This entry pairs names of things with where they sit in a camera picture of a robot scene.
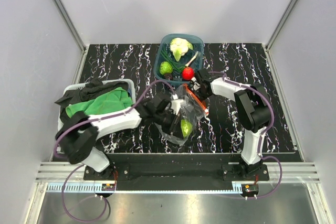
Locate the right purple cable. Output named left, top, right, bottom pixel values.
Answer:
left=207, top=71, right=283, bottom=198

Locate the black cloth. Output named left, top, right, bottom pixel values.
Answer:
left=55, top=78, right=135, bottom=123

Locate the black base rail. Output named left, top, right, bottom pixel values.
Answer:
left=83, top=153, right=279, bottom=191

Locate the dark fake eggplant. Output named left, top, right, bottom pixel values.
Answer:
left=164, top=73, right=173, bottom=80

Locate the purple cable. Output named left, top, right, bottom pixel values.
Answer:
left=54, top=79, right=175, bottom=222
left=207, top=71, right=283, bottom=198

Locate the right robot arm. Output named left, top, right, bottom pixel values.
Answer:
left=188, top=69, right=275, bottom=180

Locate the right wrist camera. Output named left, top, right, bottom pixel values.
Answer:
left=190, top=77, right=201, bottom=91

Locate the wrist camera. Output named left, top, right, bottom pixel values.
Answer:
left=170, top=94, right=185, bottom=114
left=190, top=77, right=201, bottom=91

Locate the white perforated plastic basket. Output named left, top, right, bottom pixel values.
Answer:
left=55, top=78, right=136, bottom=130

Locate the red fake tomato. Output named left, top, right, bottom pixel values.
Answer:
left=182, top=67, right=194, bottom=81

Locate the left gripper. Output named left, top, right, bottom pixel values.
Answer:
left=154, top=111, right=184, bottom=141

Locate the green cloth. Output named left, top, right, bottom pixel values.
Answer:
left=65, top=87, right=133, bottom=118

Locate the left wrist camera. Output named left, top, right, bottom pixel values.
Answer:
left=170, top=94, right=185, bottom=114

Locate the green fake lettuce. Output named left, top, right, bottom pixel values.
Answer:
left=159, top=61, right=173, bottom=75

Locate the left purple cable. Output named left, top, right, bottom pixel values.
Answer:
left=54, top=79, right=175, bottom=222

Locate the green fake apple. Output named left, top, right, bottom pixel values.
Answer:
left=181, top=119, right=193, bottom=138

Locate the teal plastic container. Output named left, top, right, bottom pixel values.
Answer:
left=153, top=34, right=204, bottom=87

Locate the white fake cauliflower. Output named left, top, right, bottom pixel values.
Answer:
left=170, top=38, right=193, bottom=62

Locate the clear zip top bag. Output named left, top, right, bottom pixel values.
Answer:
left=154, top=84, right=209, bottom=146

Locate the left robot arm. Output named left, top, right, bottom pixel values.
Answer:
left=56, top=93, right=186, bottom=180

